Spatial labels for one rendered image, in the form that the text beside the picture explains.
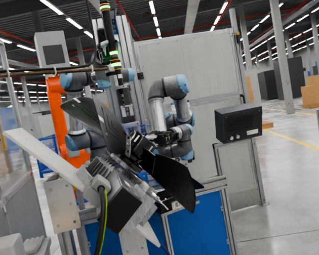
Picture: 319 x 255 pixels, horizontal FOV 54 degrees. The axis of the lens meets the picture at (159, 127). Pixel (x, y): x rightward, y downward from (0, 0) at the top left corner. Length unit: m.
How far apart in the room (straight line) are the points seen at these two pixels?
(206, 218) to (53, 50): 4.11
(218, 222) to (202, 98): 1.70
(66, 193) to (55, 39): 4.40
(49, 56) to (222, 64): 2.94
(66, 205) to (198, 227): 0.96
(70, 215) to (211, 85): 2.48
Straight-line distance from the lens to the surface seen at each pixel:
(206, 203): 1.95
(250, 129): 1.94
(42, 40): 5.45
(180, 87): 1.81
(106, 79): 1.64
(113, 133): 1.08
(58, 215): 1.27
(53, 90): 5.44
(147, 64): 3.27
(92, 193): 1.00
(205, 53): 3.45
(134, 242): 1.32
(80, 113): 1.34
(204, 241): 2.02
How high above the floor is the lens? 1.37
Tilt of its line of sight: 5 degrees down
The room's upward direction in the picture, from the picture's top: 11 degrees counter-clockwise
